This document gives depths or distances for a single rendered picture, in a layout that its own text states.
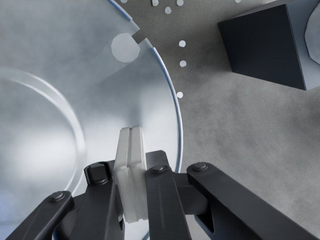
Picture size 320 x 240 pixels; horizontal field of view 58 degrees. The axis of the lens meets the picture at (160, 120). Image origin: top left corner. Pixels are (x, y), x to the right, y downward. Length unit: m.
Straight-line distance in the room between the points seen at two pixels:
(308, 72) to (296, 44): 0.06
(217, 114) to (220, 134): 0.08
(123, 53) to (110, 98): 0.04
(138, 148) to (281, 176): 1.13
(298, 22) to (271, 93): 0.53
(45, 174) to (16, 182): 0.02
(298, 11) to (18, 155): 0.55
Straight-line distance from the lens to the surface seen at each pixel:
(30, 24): 0.24
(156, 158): 0.16
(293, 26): 0.64
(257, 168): 1.21
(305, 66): 0.66
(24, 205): 0.27
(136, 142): 0.17
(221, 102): 1.08
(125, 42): 0.23
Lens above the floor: 1.01
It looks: 75 degrees down
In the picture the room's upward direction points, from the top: 159 degrees clockwise
